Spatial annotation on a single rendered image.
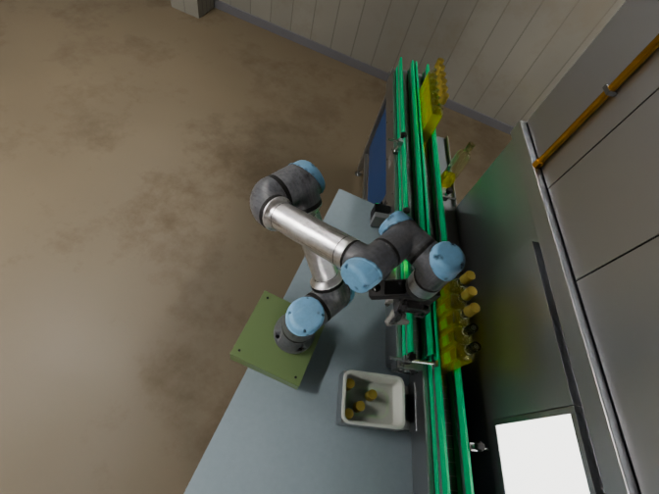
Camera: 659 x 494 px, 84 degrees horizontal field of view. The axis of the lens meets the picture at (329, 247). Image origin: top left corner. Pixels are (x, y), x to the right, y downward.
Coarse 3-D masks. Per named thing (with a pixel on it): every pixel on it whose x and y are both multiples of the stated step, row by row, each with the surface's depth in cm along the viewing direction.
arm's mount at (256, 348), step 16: (272, 304) 137; (288, 304) 139; (256, 320) 133; (272, 320) 134; (240, 336) 128; (256, 336) 130; (272, 336) 131; (240, 352) 126; (256, 352) 127; (272, 352) 129; (304, 352) 132; (256, 368) 127; (272, 368) 126; (288, 368) 128; (304, 368) 129; (288, 384) 128
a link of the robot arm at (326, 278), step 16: (304, 160) 105; (272, 176) 99; (288, 176) 99; (304, 176) 101; (320, 176) 104; (288, 192) 98; (304, 192) 102; (320, 192) 108; (304, 208) 104; (320, 272) 117; (336, 272) 121; (320, 288) 119; (336, 288) 119; (336, 304) 121
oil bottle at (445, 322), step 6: (450, 312) 124; (456, 312) 121; (444, 318) 127; (450, 318) 123; (456, 318) 120; (462, 318) 119; (468, 318) 120; (438, 324) 131; (444, 324) 126; (450, 324) 122; (456, 324) 121; (462, 324) 120; (468, 324) 120; (438, 330) 130; (444, 330) 126
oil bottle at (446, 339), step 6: (450, 330) 121; (456, 330) 118; (438, 336) 129; (444, 336) 124; (450, 336) 121; (456, 336) 117; (462, 336) 116; (468, 336) 116; (444, 342) 124; (450, 342) 120; (456, 342) 118; (462, 342) 117; (468, 342) 117; (444, 348) 124
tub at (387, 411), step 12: (348, 372) 128; (360, 372) 129; (372, 372) 130; (360, 384) 134; (372, 384) 135; (384, 384) 135; (396, 384) 133; (348, 396) 131; (360, 396) 132; (384, 396) 133; (396, 396) 131; (372, 408) 130; (384, 408) 131; (396, 408) 129; (348, 420) 120; (360, 420) 127; (372, 420) 128; (384, 420) 129; (396, 420) 127
